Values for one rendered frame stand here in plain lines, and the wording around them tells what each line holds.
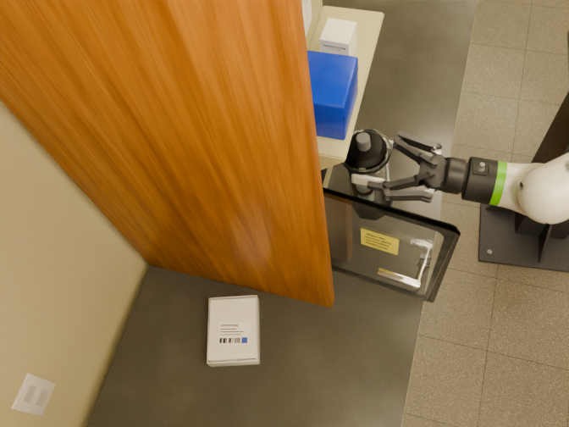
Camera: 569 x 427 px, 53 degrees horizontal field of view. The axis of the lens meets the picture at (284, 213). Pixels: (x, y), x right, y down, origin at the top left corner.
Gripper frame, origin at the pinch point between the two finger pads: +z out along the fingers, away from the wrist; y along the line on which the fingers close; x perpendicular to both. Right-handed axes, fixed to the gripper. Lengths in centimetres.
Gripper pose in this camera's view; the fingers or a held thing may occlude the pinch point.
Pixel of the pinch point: (367, 160)
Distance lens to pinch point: 125.3
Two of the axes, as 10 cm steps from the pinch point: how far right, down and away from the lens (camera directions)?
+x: 1.1, 4.4, 8.9
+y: -2.6, 8.8, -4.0
